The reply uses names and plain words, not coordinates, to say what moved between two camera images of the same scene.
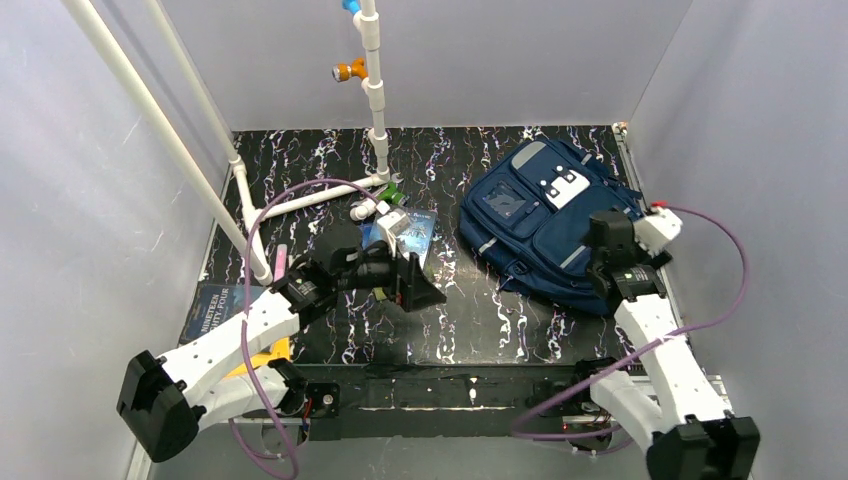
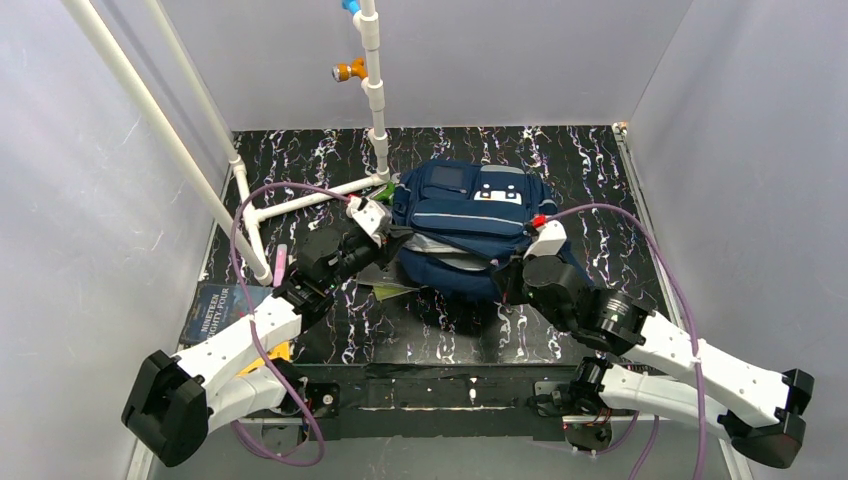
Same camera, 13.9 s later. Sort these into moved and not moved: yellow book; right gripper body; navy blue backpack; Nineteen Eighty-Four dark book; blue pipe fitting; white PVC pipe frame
Moved: right gripper body; navy blue backpack
Not moved: Nineteen Eighty-Four dark book; blue pipe fitting; yellow book; white PVC pipe frame
